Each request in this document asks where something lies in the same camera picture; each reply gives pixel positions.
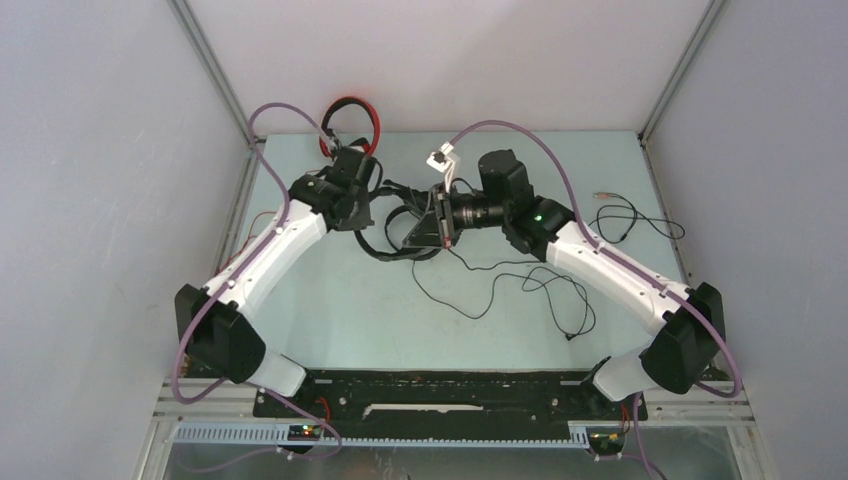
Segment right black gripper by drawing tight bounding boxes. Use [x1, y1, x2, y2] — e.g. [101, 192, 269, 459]
[402, 183, 508, 251]

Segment large headphones black cable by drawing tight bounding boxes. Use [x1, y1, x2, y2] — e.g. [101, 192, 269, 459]
[443, 192, 687, 273]

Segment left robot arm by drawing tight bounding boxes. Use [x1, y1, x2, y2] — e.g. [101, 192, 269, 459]
[175, 146, 377, 417]

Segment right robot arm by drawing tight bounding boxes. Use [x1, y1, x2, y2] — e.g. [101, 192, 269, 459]
[403, 150, 725, 418]

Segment red headphones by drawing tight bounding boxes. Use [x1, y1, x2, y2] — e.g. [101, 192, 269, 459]
[319, 96, 382, 158]

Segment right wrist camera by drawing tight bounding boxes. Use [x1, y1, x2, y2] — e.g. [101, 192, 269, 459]
[426, 142, 460, 191]

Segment small headphones black cable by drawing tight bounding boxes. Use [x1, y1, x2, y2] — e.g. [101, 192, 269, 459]
[410, 258, 598, 342]

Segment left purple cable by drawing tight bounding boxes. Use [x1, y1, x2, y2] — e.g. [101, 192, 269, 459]
[170, 102, 346, 405]

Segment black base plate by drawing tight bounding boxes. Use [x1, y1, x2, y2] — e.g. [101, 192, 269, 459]
[292, 369, 648, 442]

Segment aluminium frame rail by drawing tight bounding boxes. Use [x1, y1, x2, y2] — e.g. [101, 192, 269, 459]
[153, 371, 755, 450]

